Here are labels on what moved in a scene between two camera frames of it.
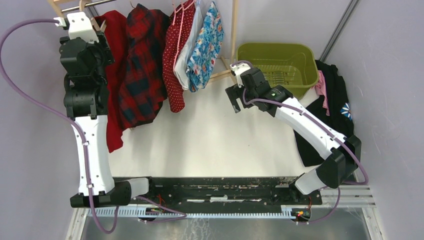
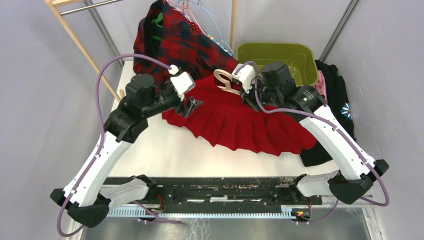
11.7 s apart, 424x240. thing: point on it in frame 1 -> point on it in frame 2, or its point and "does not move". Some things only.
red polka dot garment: [177, 33] -> [193, 26]
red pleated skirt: [114, 24] -> [225, 117]
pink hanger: [176, 11] -> [184, 7]
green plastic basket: [291, 65] does not move
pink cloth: [320, 90] does not move
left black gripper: [100, 43] -> [192, 104]
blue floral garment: [206, 50] -> [219, 45]
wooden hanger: [82, 5] -> [217, 72]
